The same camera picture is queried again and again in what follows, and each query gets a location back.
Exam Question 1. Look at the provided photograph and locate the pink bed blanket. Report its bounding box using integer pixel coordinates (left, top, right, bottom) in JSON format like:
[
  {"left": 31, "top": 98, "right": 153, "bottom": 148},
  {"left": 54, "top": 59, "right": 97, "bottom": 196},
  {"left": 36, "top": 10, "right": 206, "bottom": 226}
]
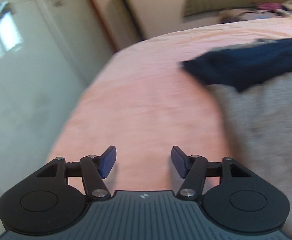
[{"left": 49, "top": 17, "right": 292, "bottom": 191}]

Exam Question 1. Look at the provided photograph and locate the gold tower fan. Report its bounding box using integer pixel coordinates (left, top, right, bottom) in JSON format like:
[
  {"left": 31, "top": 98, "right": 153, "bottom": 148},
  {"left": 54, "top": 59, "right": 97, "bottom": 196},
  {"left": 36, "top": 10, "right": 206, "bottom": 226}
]
[{"left": 115, "top": 0, "right": 147, "bottom": 42}]

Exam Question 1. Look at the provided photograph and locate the magenta garment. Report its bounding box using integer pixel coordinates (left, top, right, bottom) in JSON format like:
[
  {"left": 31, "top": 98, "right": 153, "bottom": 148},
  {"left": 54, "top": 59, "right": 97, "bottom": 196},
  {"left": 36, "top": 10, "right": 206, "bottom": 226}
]
[{"left": 256, "top": 2, "right": 282, "bottom": 11}]

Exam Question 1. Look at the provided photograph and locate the brown wooden door frame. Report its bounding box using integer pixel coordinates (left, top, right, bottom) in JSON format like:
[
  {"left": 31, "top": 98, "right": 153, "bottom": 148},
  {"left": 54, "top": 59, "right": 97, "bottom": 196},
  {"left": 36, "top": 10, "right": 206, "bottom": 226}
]
[{"left": 89, "top": 0, "right": 119, "bottom": 54}]

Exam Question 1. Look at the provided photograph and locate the grey navy sequin sweater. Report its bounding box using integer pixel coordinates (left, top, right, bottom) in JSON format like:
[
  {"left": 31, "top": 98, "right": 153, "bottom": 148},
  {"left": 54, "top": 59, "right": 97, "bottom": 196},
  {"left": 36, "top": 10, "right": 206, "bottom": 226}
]
[{"left": 182, "top": 38, "right": 292, "bottom": 239}]

